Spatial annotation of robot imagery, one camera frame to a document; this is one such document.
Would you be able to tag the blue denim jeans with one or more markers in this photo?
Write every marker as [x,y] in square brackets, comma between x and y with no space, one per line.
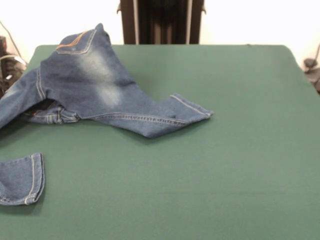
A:
[87,80]

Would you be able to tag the dark green table cloth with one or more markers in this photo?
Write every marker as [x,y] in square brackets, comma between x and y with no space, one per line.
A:
[200,175]

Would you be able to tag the black wheeled base leg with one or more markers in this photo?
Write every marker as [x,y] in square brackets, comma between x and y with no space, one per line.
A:
[10,67]

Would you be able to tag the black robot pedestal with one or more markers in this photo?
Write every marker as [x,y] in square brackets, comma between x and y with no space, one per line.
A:
[162,22]

